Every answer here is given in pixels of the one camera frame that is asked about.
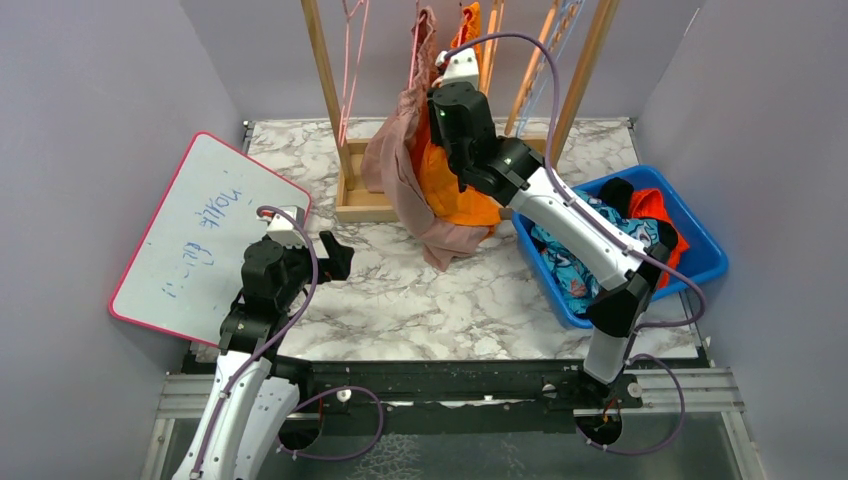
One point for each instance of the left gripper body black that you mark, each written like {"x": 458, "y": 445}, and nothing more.
{"x": 330, "y": 268}

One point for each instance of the pink hanger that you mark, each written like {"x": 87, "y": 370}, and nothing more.
{"x": 352, "y": 62}
{"x": 420, "y": 33}

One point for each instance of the blue shark print shorts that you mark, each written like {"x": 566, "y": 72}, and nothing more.
{"x": 575, "y": 283}

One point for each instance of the orange hanger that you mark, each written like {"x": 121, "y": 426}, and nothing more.
{"x": 533, "y": 66}
{"x": 489, "y": 48}

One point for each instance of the black shorts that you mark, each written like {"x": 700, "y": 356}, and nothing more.
{"x": 618, "y": 194}

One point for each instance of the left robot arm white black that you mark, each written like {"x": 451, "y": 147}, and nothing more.
{"x": 254, "y": 388}

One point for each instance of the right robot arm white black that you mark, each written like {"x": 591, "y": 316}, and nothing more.
{"x": 515, "y": 175}

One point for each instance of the pink beige shorts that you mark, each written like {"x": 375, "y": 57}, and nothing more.
{"x": 387, "y": 168}

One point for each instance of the orange shorts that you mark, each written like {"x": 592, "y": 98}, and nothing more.
{"x": 440, "y": 187}

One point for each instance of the wooden clothes rack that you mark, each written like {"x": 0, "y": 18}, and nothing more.
{"x": 356, "y": 204}

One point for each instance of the blue plastic bin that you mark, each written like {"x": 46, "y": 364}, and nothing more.
{"x": 703, "y": 262}

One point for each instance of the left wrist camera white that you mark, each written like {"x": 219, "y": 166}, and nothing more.
{"x": 281, "y": 230}

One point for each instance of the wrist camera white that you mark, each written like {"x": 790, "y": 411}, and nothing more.
{"x": 281, "y": 230}
{"x": 460, "y": 67}

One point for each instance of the black mounting rail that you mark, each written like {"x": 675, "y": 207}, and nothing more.
{"x": 470, "y": 397}

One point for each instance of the whiteboard with pink frame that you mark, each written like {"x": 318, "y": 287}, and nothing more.
{"x": 185, "y": 271}

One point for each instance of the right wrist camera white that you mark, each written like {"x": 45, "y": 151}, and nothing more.
{"x": 460, "y": 67}

